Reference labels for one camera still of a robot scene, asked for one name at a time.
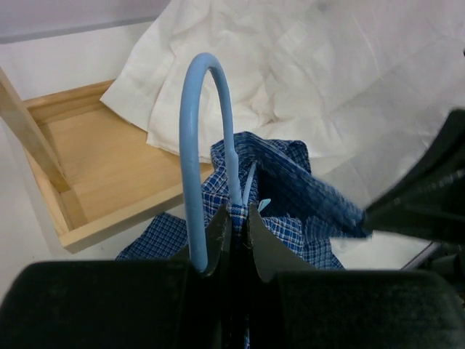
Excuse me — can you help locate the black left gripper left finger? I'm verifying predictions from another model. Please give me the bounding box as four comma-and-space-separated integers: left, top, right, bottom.
1, 208, 232, 348

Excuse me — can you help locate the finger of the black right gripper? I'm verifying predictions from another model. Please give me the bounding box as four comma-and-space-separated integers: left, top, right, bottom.
363, 109, 464, 241

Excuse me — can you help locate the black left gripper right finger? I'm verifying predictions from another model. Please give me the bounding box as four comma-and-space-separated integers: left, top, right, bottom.
246, 206, 464, 348

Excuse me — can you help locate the blue wire hanger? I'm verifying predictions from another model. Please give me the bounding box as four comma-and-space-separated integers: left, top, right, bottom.
179, 53, 257, 272

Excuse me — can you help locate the blue checked shirt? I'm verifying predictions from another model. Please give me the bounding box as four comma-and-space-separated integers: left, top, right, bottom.
117, 132, 368, 348

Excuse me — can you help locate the white shirt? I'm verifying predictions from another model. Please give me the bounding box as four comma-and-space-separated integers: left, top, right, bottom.
102, 1, 464, 206

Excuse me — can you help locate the wooden clothes rack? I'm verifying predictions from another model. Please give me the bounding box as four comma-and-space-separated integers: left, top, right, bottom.
1, 76, 183, 253

